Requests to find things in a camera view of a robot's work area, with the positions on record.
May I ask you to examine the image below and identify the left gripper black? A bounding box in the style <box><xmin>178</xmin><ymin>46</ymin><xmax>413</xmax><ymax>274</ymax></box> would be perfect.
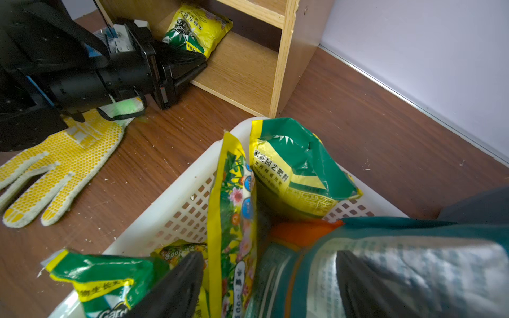
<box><xmin>42</xmin><ymin>19</ymin><xmax>207</xmax><ymax>115</ymax></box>

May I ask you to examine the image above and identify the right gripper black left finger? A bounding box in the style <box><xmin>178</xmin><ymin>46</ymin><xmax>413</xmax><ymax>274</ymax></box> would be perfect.
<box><xmin>125</xmin><ymin>252</ymin><xmax>204</xmax><ymax>318</ymax></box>

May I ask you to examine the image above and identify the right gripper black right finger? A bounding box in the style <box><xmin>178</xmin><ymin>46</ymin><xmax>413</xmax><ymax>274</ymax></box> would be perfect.
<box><xmin>335</xmin><ymin>250</ymin><xmax>418</xmax><ymax>317</ymax></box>

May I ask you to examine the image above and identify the yellow packet shelf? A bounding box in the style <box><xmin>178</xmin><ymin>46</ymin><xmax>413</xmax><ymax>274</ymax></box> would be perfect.
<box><xmin>162</xmin><ymin>4</ymin><xmax>233</xmax><ymax>60</ymax></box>

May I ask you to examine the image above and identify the yellow green fertilizer packet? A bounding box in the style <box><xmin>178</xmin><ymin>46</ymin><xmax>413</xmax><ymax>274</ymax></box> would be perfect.
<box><xmin>249</xmin><ymin>118</ymin><xmax>363</xmax><ymax>220</ymax></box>
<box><xmin>44</xmin><ymin>240</ymin><xmax>210</xmax><ymax>317</ymax></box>

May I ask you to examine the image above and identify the white plastic basket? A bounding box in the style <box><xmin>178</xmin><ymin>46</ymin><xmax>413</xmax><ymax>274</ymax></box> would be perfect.
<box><xmin>104</xmin><ymin>140</ymin><xmax>405</xmax><ymax>257</ymax></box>

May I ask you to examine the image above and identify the green orange bee fertilizer bag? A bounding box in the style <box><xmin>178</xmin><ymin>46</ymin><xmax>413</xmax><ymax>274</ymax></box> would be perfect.
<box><xmin>246</xmin><ymin>217</ymin><xmax>508</xmax><ymax>317</ymax></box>

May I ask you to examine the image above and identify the green packet shelf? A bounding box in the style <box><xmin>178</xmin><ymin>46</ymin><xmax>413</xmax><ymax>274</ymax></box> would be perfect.
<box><xmin>207</xmin><ymin>132</ymin><xmax>258</xmax><ymax>317</ymax></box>

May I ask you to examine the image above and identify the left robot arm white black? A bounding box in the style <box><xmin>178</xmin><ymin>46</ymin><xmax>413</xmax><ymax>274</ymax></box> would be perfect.
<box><xmin>1</xmin><ymin>1</ymin><xmax>207</xmax><ymax>152</ymax></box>

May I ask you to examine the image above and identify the wooden shelf unit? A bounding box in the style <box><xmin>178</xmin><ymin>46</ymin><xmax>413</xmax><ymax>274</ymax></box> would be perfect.
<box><xmin>95</xmin><ymin>0</ymin><xmax>335</xmax><ymax>119</ymax></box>

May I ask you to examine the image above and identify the yellow work glove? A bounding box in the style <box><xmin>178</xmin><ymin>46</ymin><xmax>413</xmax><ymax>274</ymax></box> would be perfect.
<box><xmin>1</xmin><ymin>98</ymin><xmax>144</xmax><ymax>228</ymax></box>

